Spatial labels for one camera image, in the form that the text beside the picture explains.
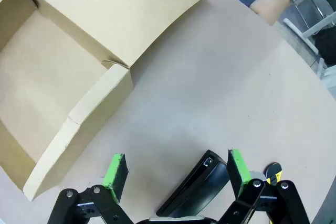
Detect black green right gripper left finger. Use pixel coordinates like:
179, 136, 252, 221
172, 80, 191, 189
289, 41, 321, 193
48, 153, 137, 224

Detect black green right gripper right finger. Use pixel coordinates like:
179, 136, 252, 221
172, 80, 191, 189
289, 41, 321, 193
217, 149, 310, 224

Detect grey metal chair frame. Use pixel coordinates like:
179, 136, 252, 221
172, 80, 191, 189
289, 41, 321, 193
282, 0, 336, 79

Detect flat black glossy device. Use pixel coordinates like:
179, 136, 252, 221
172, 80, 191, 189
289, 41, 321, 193
156, 150, 234, 218

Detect person's left hand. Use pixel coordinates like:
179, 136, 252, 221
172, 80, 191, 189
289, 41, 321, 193
249, 0, 291, 26

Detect yellow and black long tool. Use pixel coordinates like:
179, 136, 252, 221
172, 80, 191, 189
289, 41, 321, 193
264, 161, 284, 186

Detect brown cardboard box with lid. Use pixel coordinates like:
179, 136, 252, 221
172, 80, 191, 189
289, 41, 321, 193
0, 0, 220, 202

